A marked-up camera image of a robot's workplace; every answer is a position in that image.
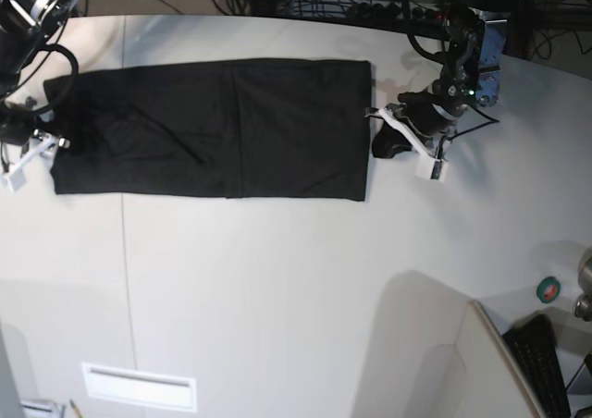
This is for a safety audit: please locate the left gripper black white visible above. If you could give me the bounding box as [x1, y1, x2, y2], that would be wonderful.
[365, 91, 463, 181]

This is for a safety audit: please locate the black keyboard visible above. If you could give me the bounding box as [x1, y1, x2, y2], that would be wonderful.
[502, 313, 571, 418]

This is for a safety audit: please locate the black t-shirt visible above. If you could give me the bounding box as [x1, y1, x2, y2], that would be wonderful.
[51, 58, 373, 202]

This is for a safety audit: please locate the silver metal cylinder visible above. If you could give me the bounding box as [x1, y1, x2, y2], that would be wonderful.
[573, 258, 592, 323]

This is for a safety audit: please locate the green tape roll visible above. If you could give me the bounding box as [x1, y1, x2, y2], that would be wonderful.
[536, 277, 561, 304]

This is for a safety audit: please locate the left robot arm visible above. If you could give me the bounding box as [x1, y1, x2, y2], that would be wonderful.
[366, 0, 519, 181]

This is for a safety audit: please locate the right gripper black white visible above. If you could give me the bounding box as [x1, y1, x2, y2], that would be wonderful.
[1, 112, 70, 191]

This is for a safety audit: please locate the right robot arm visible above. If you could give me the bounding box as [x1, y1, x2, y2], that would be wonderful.
[1, 0, 411, 201]

